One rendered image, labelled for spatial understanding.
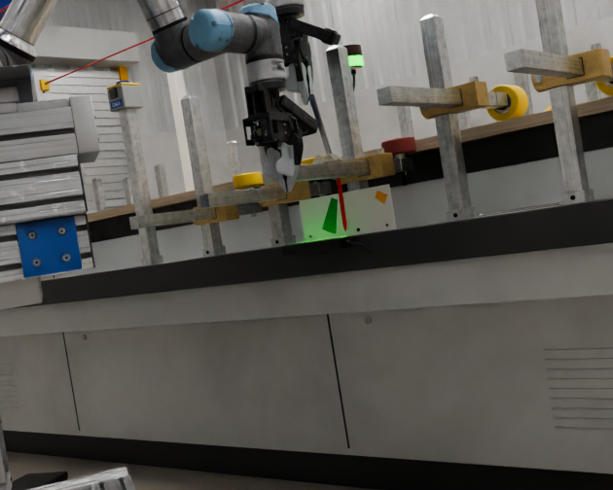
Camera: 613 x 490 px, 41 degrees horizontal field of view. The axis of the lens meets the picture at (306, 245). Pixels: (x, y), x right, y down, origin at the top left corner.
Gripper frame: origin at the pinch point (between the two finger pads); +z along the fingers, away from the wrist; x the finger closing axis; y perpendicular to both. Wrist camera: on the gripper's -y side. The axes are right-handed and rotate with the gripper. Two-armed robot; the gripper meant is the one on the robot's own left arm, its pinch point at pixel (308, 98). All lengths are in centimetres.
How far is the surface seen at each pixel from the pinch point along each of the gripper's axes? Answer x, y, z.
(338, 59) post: -4.2, -6.8, -8.0
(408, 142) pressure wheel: -14.7, -18.1, 11.9
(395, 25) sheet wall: -847, 150, -199
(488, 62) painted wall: -798, 37, -125
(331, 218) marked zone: -6.4, 0.3, 27.1
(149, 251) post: -30, 63, 30
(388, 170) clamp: -3.0, -15.4, 18.3
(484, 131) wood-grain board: -14.0, -35.7, 12.2
